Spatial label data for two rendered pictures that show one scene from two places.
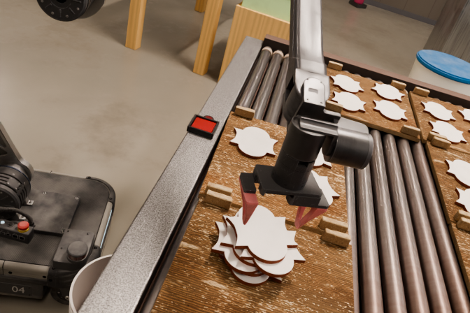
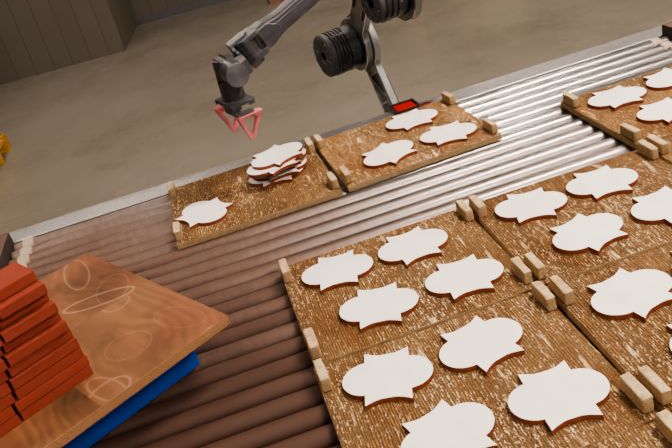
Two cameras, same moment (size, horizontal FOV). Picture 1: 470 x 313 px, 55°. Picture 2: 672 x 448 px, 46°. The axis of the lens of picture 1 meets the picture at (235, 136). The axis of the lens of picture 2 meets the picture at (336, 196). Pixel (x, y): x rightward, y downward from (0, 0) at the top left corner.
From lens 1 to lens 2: 2.04 m
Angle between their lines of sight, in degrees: 68
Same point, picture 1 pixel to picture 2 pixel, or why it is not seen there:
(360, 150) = (224, 71)
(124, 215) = not seen: hidden behind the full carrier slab
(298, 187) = (225, 100)
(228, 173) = (351, 136)
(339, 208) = (382, 171)
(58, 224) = not seen: hidden behind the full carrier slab
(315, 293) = (269, 199)
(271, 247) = (264, 161)
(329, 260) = (309, 191)
